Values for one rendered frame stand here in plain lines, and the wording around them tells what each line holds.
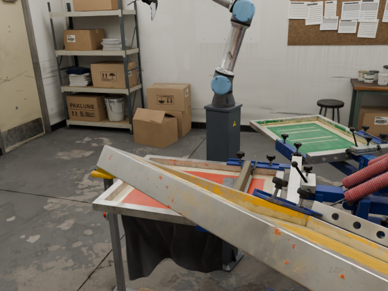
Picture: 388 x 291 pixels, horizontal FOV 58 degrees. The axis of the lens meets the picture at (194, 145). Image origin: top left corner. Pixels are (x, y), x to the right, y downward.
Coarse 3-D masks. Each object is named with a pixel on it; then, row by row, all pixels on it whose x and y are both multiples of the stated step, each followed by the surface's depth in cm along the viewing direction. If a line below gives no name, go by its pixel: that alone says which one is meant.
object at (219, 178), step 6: (192, 174) 187; (198, 174) 187; (204, 174) 187; (210, 174) 186; (216, 174) 186; (222, 174) 186; (216, 180) 180; (222, 180) 180; (252, 180) 179; (258, 180) 178; (252, 186) 172; (258, 186) 172; (252, 192) 167
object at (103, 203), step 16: (160, 160) 201; (176, 160) 197; (192, 160) 196; (112, 192) 163; (272, 192) 159; (96, 208) 155; (112, 208) 152; (128, 208) 149; (144, 208) 148; (160, 208) 148; (192, 224) 142
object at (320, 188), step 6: (300, 186) 153; (318, 186) 152; (324, 186) 152; (330, 186) 152; (336, 186) 152; (318, 192) 149; (324, 192) 148; (330, 192) 147; (336, 192) 147; (342, 192) 147; (306, 198) 151; (312, 198) 151; (324, 198) 149; (330, 198) 148; (336, 198) 147; (342, 198) 147
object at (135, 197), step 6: (132, 192) 170; (138, 192) 170; (126, 198) 165; (132, 198) 164; (138, 198) 164; (138, 204) 159; (144, 204) 159; (150, 204) 158; (156, 204) 158; (162, 204) 158
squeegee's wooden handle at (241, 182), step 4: (244, 164) 172; (248, 164) 172; (244, 168) 167; (248, 168) 168; (244, 172) 163; (248, 172) 169; (240, 176) 159; (244, 176) 160; (248, 176) 170; (240, 180) 155; (244, 180) 158; (236, 184) 152; (240, 184) 152; (244, 184) 159; (236, 188) 148; (240, 188) 149; (244, 188) 160
